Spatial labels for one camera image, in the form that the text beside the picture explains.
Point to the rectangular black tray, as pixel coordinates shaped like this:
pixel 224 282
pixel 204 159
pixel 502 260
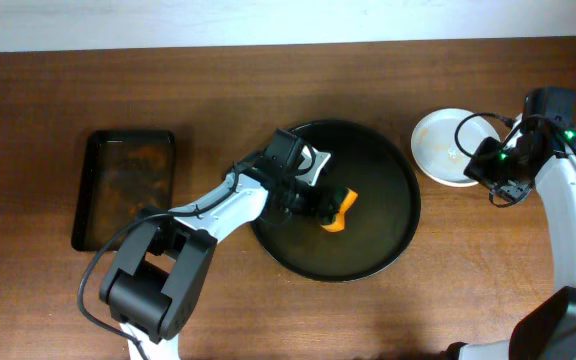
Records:
pixel 124 171

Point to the round black tray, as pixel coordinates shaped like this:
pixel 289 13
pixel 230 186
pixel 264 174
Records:
pixel 379 225

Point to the white plate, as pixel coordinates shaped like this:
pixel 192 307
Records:
pixel 435 151

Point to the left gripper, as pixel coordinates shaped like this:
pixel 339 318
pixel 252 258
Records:
pixel 322 205

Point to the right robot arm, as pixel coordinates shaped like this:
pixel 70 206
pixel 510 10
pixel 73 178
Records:
pixel 549 331

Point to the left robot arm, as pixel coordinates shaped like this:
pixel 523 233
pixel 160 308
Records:
pixel 156 277

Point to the green and orange sponge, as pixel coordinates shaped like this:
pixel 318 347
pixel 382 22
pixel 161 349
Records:
pixel 339 204

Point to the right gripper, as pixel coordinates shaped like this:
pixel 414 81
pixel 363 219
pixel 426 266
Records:
pixel 509 190

